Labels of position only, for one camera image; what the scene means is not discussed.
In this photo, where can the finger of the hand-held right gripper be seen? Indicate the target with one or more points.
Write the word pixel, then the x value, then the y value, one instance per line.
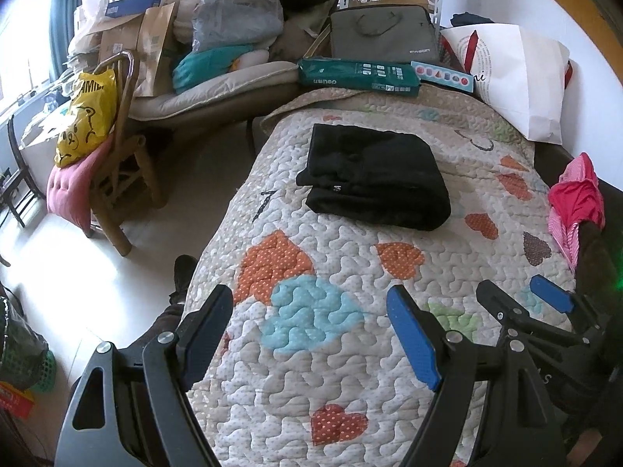
pixel 552 294
pixel 501 301

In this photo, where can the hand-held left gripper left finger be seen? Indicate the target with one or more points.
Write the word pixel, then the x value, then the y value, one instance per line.
pixel 204 340

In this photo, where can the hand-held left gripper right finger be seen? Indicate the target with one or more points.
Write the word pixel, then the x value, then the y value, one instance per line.
pixel 413 345

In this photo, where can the black pants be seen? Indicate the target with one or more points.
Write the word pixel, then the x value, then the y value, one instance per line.
pixel 375 180

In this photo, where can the person's leg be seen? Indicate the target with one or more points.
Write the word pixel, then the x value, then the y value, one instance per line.
pixel 155 321

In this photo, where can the person's black shoe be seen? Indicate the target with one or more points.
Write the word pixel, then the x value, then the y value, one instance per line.
pixel 182 277

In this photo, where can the pink striped garment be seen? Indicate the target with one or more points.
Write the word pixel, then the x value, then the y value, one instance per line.
pixel 577 199

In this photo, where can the quilted heart print blanket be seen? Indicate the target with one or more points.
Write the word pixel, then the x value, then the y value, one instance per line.
pixel 350 262

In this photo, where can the green plastic basket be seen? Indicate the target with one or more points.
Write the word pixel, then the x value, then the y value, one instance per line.
pixel 41 369

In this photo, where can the black plastic bag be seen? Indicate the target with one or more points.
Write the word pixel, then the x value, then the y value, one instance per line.
pixel 19 335

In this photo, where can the red box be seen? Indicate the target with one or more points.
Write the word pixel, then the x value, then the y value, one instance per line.
pixel 14 399

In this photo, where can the pink seat cushion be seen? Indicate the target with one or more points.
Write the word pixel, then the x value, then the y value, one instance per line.
pixel 73 189

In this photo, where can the light blue shapes box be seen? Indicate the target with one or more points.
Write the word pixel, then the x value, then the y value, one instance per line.
pixel 443 77

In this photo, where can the beige cushion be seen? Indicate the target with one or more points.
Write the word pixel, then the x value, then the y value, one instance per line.
pixel 204 99

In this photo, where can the dark wooden chair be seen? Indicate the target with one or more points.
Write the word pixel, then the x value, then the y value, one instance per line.
pixel 19 170

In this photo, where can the yellow bear print bag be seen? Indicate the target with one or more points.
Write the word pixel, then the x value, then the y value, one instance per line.
pixel 87 116

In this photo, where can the green packet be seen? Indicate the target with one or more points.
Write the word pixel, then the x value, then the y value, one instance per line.
pixel 355 75

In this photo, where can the teal cloth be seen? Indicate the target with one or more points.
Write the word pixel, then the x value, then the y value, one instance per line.
pixel 204 65

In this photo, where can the dark navy cloth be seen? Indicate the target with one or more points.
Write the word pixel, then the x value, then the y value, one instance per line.
pixel 469 19

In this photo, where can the wooden panel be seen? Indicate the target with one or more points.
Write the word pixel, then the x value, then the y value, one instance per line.
pixel 574 5

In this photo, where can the grey laptop bag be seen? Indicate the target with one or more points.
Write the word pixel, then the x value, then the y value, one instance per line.
pixel 384 34

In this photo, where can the brown paper bag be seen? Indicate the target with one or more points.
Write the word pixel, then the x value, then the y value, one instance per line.
pixel 155 48

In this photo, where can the flattened cardboard boxes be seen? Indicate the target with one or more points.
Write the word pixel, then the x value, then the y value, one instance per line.
pixel 107 39

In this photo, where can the grey plastic bag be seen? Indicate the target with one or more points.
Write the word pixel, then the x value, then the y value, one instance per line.
pixel 233 19

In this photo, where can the teal curtain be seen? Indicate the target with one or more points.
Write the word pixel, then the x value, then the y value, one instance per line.
pixel 65 9

